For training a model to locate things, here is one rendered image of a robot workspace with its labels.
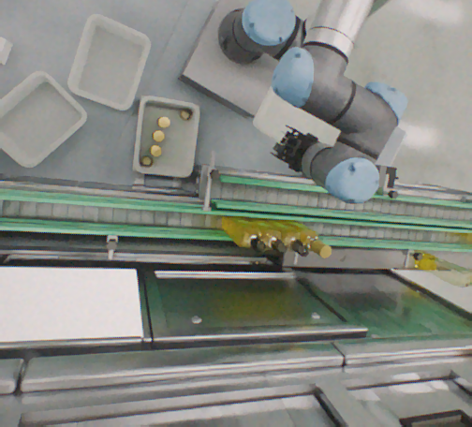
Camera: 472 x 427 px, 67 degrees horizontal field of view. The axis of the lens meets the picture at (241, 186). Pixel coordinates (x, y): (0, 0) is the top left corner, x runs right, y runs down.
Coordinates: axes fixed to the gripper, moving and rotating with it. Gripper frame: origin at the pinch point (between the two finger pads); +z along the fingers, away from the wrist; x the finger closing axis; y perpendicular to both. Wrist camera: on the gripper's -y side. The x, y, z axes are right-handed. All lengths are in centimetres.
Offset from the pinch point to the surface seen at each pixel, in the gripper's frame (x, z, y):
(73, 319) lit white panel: 47, -22, 31
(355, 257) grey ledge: 24, 19, -54
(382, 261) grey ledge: 21, 20, -66
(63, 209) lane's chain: 44, 15, 42
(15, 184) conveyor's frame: 42, 16, 54
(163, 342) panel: 41, -29, 16
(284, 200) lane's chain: 16.6, 20.4, -17.4
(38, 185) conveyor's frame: 40, 16, 50
